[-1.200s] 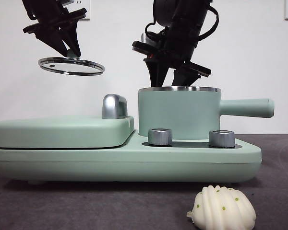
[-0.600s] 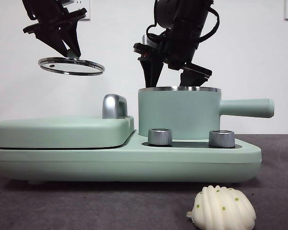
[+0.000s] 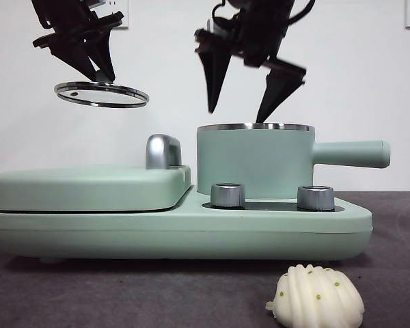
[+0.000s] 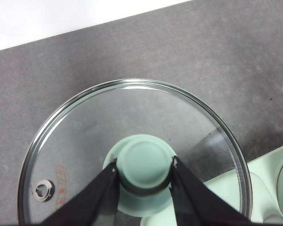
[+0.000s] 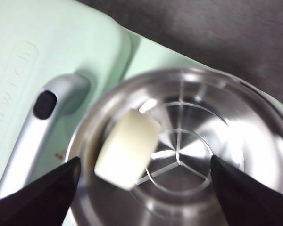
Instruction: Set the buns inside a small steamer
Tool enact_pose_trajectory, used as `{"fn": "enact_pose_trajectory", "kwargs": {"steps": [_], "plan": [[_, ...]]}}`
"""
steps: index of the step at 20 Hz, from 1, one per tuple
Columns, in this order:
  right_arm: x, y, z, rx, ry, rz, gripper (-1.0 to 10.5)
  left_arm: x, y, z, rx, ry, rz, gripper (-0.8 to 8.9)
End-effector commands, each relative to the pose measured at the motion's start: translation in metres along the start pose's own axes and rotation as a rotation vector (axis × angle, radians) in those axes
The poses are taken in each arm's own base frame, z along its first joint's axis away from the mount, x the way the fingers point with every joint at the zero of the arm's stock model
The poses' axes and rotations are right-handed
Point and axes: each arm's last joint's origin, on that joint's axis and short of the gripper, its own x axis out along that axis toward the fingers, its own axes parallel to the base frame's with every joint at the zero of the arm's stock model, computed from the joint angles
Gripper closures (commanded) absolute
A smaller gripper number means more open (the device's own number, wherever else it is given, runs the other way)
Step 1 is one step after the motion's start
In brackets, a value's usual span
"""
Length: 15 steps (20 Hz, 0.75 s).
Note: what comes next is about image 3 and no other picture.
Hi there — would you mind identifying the silver control knob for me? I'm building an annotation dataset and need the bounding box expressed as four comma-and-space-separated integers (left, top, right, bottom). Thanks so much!
297, 185, 336, 211
210, 183, 246, 209

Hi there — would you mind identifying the green breakfast machine base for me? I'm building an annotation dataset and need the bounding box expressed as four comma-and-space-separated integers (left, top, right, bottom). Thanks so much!
0, 184, 374, 266

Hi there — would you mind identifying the green pot with long handle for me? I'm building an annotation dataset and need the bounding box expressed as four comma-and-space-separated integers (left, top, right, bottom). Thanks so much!
195, 122, 392, 202

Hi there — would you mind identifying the white shell-shaped bun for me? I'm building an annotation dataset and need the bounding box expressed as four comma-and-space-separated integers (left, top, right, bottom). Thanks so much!
264, 264, 366, 328

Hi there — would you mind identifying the glass pot lid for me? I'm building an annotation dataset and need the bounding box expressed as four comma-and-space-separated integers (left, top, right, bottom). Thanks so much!
53, 70, 150, 109

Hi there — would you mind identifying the green griddle cover, silver handle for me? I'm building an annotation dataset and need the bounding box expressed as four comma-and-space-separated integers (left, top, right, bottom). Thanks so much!
0, 133, 192, 213

